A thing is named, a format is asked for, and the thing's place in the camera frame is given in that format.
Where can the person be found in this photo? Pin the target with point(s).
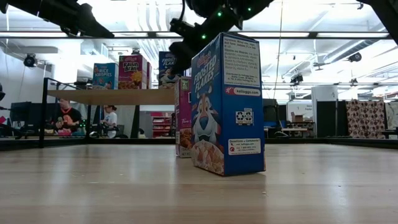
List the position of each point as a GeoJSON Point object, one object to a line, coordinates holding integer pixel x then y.
{"type": "Point", "coordinates": [111, 119]}
{"type": "Point", "coordinates": [70, 119]}

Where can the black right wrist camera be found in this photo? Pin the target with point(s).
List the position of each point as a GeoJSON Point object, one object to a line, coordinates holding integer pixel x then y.
{"type": "Point", "coordinates": [178, 26]}

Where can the black partition panel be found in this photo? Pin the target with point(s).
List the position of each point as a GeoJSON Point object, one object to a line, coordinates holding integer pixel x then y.
{"type": "Point", "coordinates": [326, 118]}

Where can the Frosted Flakes cereal box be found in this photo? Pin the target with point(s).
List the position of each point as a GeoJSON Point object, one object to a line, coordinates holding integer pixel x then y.
{"type": "Point", "coordinates": [164, 77]}
{"type": "Point", "coordinates": [236, 124]}

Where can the wooden shelf board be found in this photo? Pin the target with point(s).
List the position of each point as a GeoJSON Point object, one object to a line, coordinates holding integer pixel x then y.
{"type": "Point", "coordinates": [109, 97]}

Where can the white pillar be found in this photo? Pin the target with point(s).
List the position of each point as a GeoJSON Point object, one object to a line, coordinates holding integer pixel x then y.
{"type": "Point", "coordinates": [325, 93]}

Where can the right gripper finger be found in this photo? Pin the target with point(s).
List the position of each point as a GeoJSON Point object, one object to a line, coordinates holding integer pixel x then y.
{"type": "Point", "coordinates": [180, 59]}

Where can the black shelf leg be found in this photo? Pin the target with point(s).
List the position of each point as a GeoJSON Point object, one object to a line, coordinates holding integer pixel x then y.
{"type": "Point", "coordinates": [135, 124]}
{"type": "Point", "coordinates": [89, 124]}

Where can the background table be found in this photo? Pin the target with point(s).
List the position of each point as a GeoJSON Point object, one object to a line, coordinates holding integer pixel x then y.
{"type": "Point", "coordinates": [295, 129]}

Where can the brown cardboard box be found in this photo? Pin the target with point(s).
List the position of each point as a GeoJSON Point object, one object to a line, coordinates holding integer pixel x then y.
{"type": "Point", "coordinates": [298, 118]}

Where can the black aluminium table frame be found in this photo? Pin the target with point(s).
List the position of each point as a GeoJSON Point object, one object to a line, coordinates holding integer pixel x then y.
{"type": "Point", "coordinates": [18, 144]}

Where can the red storage shelving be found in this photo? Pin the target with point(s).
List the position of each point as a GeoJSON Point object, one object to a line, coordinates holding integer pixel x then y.
{"type": "Point", "coordinates": [161, 124]}

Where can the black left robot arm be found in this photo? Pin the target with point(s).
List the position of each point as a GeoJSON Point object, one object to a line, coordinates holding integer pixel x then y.
{"type": "Point", "coordinates": [46, 9]}

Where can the Rice Krispies cereal box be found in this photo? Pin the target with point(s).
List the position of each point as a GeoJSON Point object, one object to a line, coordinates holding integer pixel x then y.
{"type": "Point", "coordinates": [105, 77]}

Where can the black ceiling spotlight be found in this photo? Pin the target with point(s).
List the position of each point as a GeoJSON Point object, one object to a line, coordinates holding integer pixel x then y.
{"type": "Point", "coordinates": [355, 57]}
{"type": "Point", "coordinates": [135, 51]}
{"type": "Point", "coordinates": [30, 60]}
{"type": "Point", "coordinates": [297, 79]}

